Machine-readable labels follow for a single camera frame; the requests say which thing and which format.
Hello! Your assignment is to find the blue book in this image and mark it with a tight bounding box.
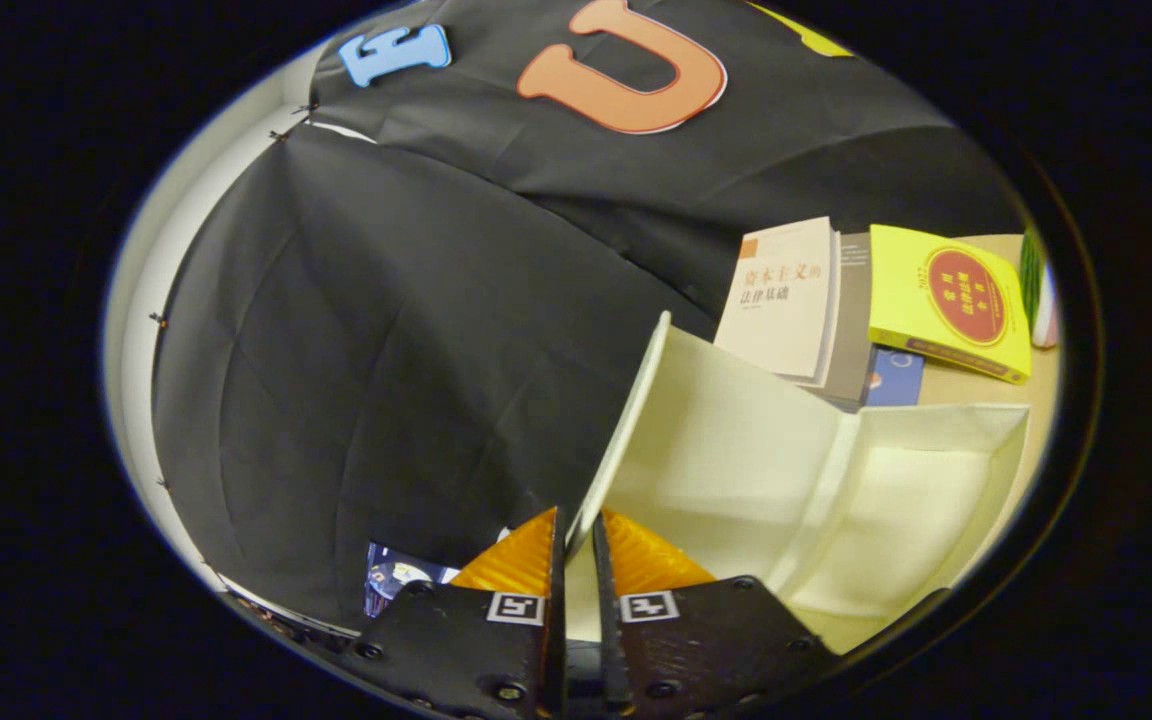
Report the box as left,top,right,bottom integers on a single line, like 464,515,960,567
864,345,925,408

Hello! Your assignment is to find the watermelon slice plush toy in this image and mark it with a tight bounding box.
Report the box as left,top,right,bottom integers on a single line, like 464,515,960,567
1019,225,1059,349

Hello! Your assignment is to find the yellow book with red circle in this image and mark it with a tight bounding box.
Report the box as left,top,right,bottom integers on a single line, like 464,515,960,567
868,224,1033,386

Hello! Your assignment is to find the computer screen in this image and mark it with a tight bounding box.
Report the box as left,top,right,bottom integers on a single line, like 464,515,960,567
366,543,462,619

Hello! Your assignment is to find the beige book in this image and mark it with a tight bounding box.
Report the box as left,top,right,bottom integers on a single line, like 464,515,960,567
714,216,842,389

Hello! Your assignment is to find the grey book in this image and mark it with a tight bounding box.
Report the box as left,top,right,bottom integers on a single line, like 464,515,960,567
816,232,877,411

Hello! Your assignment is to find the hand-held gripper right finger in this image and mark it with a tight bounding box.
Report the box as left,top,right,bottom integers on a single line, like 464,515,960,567
591,510,842,720

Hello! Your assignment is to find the black backdrop cloth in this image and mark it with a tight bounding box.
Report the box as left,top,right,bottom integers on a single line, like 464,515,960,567
151,0,1027,641

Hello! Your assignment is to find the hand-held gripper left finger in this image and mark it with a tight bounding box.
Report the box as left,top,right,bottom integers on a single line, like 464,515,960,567
351,505,569,720

